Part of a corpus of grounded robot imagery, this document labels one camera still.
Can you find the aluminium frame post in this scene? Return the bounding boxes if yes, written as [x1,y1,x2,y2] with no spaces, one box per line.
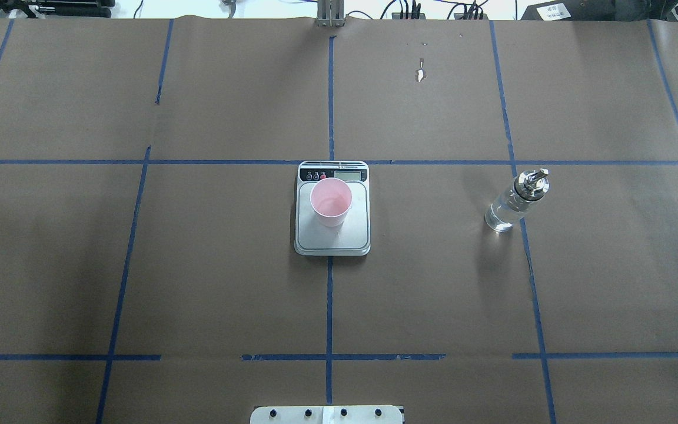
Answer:
[315,0,346,28]

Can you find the glass sauce bottle metal spout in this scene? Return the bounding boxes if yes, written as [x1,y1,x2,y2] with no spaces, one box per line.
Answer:
[484,167,550,233]

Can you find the pink plastic cup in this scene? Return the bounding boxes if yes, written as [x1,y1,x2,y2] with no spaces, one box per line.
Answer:
[310,178,353,227]

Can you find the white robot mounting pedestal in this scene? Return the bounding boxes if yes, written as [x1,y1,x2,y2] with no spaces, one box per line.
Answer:
[250,405,406,423]

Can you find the black box white label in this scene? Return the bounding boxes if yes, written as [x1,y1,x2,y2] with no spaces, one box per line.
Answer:
[519,1,661,22]

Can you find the silver digital kitchen scale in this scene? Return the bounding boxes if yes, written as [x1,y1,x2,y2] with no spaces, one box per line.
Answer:
[294,161,371,257]

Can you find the black folded tripod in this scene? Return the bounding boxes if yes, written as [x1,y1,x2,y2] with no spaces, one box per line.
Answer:
[0,1,116,19]

